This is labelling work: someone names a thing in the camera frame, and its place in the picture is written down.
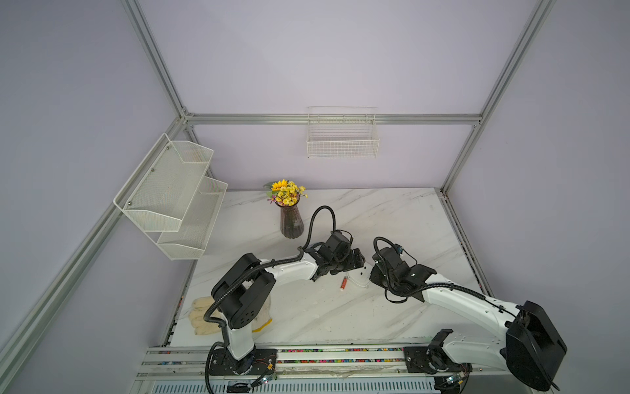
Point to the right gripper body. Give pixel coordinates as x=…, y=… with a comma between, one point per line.
x=385, y=280

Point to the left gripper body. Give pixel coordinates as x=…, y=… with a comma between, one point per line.
x=337, y=261

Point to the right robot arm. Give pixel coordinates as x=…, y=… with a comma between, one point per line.
x=524, y=340

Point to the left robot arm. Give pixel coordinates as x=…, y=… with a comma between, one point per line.
x=240, y=295

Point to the dark glass vase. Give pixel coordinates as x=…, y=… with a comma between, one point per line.
x=291, y=222

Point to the yellow flower bouquet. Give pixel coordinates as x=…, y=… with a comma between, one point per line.
x=285, y=193

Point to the lower white mesh shelf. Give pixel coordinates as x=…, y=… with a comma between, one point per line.
x=191, y=240

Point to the white mesh shelf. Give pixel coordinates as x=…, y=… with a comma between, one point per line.
x=157, y=197
x=191, y=240

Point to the upper white mesh shelf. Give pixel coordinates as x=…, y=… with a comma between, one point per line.
x=157, y=197

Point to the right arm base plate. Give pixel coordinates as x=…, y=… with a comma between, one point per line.
x=423, y=359

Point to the white wire wall basket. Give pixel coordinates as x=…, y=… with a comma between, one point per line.
x=342, y=132

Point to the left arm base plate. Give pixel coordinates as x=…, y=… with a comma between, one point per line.
x=255, y=363

